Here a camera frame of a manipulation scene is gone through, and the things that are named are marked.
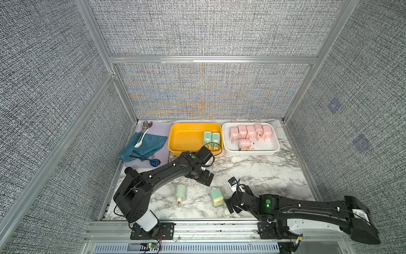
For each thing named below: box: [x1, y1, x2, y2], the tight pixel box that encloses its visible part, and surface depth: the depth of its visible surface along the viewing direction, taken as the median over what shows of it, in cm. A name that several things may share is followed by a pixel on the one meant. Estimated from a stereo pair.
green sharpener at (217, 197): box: [209, 187, 225, 208], surface depth 79 cm
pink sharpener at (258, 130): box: [253, 123, 263, 141], surface depth 106 cm
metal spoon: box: [141, 120, 153, 132], surface depth 116 cm
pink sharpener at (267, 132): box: [261, 124, 273, 143], surface depth 107 cm
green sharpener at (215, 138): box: [211, 132, 221, 150], surface depth 102 cm
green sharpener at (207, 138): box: [203, 131, 212, 148], surface depth 102 cm
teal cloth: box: [118, 131, 168, 162], surface depth 105 cm
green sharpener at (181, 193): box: [174, 184, 188, 208], surface depth 81 cm
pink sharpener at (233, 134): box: [229, 126, 239, 144], surface depth 106 cm
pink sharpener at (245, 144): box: [238, 138, 256, 151], surface depth 100 cm
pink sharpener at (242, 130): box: [237, 124, 248, 140], surface depth 106 cm
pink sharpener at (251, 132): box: [246, 124, 256, 141], surface depth 106 cm
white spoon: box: [134, 128, 150, 148], surface depth 108 cm
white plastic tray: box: [222, 122, 280, 157], surface depth 105 cm
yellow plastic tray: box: [168, 122, 224, 156], surface depth 111 cm
